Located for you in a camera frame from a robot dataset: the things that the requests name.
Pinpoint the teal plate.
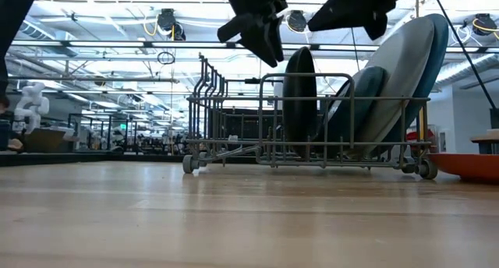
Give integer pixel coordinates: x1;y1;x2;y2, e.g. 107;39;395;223
317;65;388;160

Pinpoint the grey ribbed air duct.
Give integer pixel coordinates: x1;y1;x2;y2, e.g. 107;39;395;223
436;53;499;84
23;18;79;58

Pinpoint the long ceiling light fixture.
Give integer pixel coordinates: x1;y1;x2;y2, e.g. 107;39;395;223
9;40;313;51

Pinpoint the black panel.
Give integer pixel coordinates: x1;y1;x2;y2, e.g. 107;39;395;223
212;108;285;152

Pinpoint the orange plate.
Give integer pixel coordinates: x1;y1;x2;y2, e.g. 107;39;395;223
427;153;499;183

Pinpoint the red equipment case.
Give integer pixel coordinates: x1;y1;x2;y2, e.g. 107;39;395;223
405;128;434;143

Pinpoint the dark blue plate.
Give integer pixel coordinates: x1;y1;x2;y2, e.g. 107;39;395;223
376;12;449;154

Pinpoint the black plate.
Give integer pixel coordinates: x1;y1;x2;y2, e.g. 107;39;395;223
281;46;318;160

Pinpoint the brown wooden desk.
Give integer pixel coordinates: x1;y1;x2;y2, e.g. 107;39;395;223
23;128;75;153

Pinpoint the person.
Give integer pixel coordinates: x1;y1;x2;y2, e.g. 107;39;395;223
0;96;24;152

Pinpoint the light wooden table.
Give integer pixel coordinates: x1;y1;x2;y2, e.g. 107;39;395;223
470;129;499;155

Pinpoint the grey plate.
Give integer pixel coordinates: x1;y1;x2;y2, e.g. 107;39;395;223
342;16;435;160

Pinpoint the grey wire dish rack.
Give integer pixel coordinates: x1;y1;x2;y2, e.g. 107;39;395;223
182;53;438;180

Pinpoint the black diagonal strut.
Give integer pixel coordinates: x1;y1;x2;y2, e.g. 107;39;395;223
428;0;499;129

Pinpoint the black ceiling cable reel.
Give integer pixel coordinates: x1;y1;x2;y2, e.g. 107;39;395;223
157;8;186;42
471;12;499;37
286;9;317;34

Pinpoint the black aluminium table frame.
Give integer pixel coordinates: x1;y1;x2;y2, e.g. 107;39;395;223
0;150;258;168

